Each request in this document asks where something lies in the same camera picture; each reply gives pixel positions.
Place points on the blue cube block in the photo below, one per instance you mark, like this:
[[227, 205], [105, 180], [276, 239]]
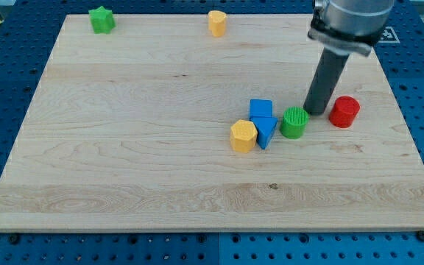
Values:
[[261, 108]]

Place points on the yellow heart block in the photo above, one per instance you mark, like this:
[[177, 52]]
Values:
[[217, 21]]

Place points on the wooden board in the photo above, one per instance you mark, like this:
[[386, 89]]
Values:
[[129, 132]]

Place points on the white fiducial marker tag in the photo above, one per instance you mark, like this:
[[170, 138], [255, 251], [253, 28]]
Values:
[[388, 35]]

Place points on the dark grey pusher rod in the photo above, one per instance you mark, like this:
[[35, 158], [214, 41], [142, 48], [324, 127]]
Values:
[[327, 74]]

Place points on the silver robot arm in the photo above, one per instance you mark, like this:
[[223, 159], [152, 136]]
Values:
[[349, 26]]

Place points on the blue triangle block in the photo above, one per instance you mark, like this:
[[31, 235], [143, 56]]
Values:
[[266, 128]]

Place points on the green cylinder block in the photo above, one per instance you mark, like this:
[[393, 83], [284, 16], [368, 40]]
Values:
[[294, 122]]

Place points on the red cylinder block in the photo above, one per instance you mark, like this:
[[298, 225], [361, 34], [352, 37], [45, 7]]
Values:
[[344, 111]]

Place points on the green star block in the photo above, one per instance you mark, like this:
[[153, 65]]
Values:
[[102, 20]]

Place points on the yellow hexagon block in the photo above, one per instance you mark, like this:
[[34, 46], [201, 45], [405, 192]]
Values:
[[243, 136]]

